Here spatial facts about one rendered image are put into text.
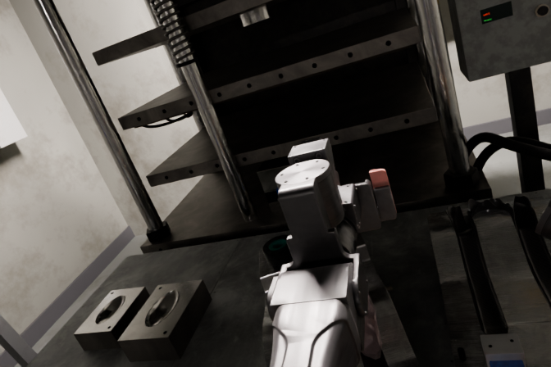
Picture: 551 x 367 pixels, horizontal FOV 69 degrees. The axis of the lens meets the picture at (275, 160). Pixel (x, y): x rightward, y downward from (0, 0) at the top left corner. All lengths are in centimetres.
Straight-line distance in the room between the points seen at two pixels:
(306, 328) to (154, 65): 306
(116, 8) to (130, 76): 50
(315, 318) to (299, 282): 5
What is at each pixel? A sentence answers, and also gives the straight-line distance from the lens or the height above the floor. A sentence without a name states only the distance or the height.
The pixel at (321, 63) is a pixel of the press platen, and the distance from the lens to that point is 131.
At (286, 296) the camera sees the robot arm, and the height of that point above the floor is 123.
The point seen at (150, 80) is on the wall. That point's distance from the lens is 335.
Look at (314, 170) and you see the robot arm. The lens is 40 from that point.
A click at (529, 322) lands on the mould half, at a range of 79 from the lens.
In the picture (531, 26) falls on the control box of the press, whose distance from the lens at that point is 140.
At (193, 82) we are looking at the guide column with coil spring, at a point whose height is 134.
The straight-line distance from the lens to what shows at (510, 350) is 71.
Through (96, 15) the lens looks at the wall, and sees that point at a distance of 348.
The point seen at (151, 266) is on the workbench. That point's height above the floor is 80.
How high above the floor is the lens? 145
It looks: 19 degrees down
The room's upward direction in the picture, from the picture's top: 20 degrees counter-clockwise
